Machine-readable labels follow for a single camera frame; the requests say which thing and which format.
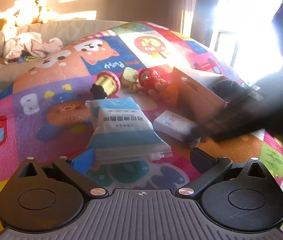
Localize black plush toy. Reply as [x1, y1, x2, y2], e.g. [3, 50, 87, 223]
[211, 80, 243, 102]

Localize pink cardboard box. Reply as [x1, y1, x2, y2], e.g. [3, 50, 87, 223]
[172, 67, 230, 124]

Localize orange pumpkin toy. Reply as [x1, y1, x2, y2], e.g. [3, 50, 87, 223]
[148, 83, 179, 106]

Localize colourful cartoon play mat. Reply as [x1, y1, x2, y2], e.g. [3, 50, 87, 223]
[0, 21, 283, 240]

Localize pink gold cupcake toy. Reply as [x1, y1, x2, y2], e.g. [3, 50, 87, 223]
[90, 70, 121, 99]

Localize red round toy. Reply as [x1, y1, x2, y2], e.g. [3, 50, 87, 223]
[138, 64, 172, 92]

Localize beige sofa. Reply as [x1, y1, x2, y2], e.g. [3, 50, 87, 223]
[0, 20, 123, 93]

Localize crumpled white pink cloth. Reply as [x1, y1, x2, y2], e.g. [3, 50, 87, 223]
[3, 32, 63, 64]

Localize plush toys on sofa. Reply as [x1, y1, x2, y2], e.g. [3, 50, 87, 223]
[11, 0, 59, 27]

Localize yellow green plush keychain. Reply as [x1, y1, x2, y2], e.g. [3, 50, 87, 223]
[120, 67, 138, 93]

